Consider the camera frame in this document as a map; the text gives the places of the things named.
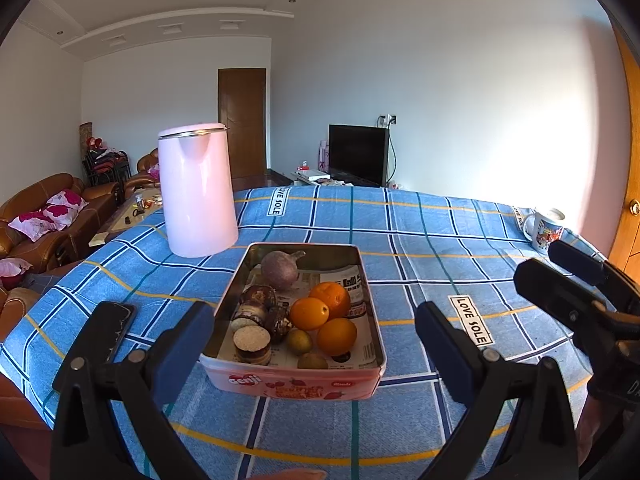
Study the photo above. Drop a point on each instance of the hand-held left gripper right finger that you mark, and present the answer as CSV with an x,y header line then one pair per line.
x,y
445,350

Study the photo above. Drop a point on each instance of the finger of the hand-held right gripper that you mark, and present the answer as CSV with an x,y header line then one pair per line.
x,y
580,260
550,285

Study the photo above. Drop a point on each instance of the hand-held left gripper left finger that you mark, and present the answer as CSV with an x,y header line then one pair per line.
x,y
180,355

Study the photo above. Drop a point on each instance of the brown chocolate cake cup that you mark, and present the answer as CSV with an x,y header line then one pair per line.
x,y
251,344

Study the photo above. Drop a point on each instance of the dark fruit with pale top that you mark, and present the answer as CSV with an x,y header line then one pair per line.
x,y
248,314

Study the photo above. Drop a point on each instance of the small orange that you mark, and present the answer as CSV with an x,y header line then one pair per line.
x,y
309,314
336,336

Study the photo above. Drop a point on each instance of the large orange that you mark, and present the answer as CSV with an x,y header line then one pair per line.
x,y
332,297

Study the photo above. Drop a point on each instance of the pink tin box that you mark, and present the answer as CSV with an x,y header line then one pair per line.
x,y
300,387

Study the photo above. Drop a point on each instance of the person's right forearm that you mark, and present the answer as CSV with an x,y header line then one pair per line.
x,y
595,430

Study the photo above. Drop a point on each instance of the person's left hand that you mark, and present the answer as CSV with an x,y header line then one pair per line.
x,y
295,475

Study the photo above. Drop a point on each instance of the colourful printed mug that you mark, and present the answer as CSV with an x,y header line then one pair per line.
x,y
545,232

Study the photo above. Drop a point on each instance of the black smartphone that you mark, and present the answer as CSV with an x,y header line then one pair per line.
x,y
117,322

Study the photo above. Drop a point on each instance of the printed paper liner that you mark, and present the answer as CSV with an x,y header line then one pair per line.
x,y
357,290

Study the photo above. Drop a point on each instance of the blue plaid tablecloth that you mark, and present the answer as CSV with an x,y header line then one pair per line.
x,y
425,240

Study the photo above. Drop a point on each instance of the orange wooden door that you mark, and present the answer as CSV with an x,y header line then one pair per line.
x,y
631,160

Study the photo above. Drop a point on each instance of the wooden coffee table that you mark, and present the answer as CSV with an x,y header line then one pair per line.
x,y
112,227

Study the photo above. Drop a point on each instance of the pink electric kettle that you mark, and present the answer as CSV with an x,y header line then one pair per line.
x,y
197,195

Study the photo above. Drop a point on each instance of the brown leather armchair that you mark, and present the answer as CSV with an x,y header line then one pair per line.
x,y
145,162
20,305

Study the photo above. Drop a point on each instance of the pink floral pillow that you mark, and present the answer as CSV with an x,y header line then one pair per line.
x,y
12,267
35,222
67,202

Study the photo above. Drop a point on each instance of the stack of black chairs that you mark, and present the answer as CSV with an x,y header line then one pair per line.
x,y
105,170

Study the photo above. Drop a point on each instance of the brown leather sofa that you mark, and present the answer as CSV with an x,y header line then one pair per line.
x,y
60,182

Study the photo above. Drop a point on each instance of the black television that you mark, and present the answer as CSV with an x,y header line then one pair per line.
x,y
357,152

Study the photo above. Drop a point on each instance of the white television stand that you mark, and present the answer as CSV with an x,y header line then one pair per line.
x,y
310,175

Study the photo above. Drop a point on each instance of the brown wooden door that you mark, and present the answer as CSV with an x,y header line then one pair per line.
x,y
242,120

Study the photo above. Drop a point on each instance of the white wall outlet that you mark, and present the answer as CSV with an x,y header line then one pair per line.
x,y
387,119

